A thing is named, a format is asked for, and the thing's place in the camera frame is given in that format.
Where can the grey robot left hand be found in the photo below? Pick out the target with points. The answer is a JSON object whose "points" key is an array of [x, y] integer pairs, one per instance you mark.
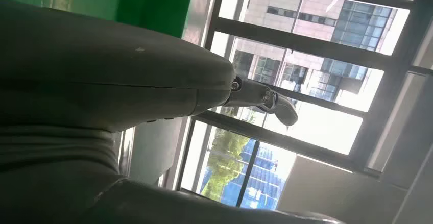
{"points": [[101, 67]]}

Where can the green tree outside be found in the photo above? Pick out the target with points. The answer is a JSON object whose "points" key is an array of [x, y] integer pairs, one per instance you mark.
{"points": [[226, 161]]}

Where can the beige office building outside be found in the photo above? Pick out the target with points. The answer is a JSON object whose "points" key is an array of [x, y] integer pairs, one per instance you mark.
{"points": [[260, 2]]}

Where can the blue glass building outside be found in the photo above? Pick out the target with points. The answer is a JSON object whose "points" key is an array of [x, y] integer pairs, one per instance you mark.
{"points": [[264, 182]]}

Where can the dark window frame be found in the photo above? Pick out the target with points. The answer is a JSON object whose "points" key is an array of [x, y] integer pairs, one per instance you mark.
{"points": [[304, 41]]}

